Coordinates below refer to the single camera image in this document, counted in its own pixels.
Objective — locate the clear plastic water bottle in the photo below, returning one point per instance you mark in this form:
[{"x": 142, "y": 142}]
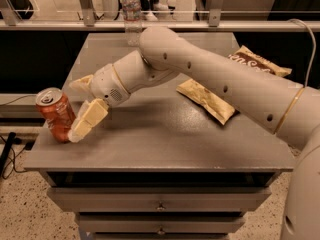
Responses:
[{"x": 131, "y": 10}]

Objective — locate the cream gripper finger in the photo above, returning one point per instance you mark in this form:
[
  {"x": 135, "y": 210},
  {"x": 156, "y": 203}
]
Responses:
[
  {"x": 82, "y": 84},
  {"x": 89, "y": 115}
]

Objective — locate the metal drawer knob upper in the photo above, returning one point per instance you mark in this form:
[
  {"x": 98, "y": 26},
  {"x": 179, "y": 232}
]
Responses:
[{"x": 160, "y": 207}]

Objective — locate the grey drawer cabinet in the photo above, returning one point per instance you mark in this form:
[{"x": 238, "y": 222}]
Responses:
[{"x": 160, "y": 139}]

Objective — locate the grey drawer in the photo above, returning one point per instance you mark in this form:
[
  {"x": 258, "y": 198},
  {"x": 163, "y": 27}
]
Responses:
[
  {"x": 221, "y": 199},
  {"x": 143, "y": 223}
]

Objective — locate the top grey drawer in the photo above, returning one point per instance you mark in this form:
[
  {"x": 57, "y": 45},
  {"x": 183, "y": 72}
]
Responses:
[{"x": 221, "y": 199}]

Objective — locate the brown sea salt chip bag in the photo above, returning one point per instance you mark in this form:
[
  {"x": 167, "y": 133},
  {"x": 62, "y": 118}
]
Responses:
[{"x": 215, "y": 106}]

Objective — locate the metal drawer knob lower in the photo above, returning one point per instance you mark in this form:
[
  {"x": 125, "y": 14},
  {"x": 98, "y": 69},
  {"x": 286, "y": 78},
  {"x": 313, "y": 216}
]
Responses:
[{"x": 161, "y": 231}]

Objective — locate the red coke can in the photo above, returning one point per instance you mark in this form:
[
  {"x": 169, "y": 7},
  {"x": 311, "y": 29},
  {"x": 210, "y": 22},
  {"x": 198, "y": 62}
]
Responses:
[{"x": 54, "y": 106}]

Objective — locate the metal railing bar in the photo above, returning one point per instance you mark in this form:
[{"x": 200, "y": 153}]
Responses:
[{"x": 201, "y": 26}]

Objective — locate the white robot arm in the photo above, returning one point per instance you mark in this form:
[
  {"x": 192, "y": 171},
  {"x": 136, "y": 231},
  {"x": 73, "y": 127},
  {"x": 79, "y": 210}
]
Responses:
[{"x": 286, "y": 109}]

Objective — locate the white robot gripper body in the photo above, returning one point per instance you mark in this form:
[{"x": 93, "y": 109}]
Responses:
[{"x": 106, "y": 84}]

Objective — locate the metal drawer knob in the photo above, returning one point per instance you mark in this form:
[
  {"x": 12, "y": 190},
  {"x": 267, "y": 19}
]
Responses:
[
  {"x": 160, "y": 207},
  {"x": 161, "y": 231}
]

